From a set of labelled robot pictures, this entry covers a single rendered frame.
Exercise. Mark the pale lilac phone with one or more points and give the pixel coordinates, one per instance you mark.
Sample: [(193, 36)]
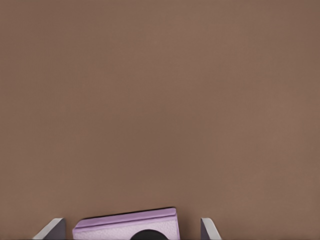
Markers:
[(120, 225)]

